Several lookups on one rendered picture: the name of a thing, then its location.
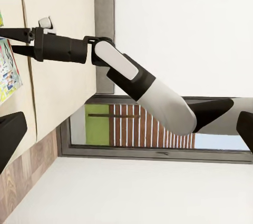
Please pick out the bed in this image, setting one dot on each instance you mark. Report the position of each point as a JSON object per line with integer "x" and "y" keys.
{"x": 53, "y": 90}

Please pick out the door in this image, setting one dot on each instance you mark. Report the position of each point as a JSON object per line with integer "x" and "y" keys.
{"x": 117, "y": 127}

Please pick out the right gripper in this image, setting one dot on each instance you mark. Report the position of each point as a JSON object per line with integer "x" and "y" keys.
{"x": 46, "y": 46}

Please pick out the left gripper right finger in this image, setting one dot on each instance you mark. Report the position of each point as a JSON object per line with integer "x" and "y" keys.
{"x": 244, "y": 127}

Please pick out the board game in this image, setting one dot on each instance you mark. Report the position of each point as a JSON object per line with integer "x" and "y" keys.
{"x": 10, "y": 79}

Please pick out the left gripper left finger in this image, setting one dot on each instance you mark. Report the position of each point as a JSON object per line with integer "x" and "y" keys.
{"x": 12, "y": 129}

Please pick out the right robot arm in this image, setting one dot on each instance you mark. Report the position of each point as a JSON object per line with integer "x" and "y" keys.
{"x": 165, "y": 105}

